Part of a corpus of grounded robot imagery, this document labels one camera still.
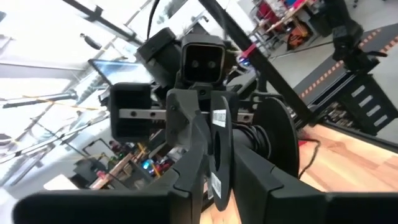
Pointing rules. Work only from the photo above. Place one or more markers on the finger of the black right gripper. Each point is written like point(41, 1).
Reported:
point(183, 118)
point(235, 105)

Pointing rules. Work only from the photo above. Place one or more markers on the black aluminium table frame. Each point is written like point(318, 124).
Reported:
point(264, 71)

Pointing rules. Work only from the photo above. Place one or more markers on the computer monitor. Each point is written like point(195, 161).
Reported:
point(121, 71)

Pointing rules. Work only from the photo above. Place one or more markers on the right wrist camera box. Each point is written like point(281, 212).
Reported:
point(202, 62)

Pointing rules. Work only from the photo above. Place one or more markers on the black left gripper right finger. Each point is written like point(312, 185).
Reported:
point(311, 211)

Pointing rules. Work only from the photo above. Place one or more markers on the orange tool bag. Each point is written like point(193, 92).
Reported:
point(297, 37)

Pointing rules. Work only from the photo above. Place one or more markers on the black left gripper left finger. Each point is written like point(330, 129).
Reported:
point(109, 208)

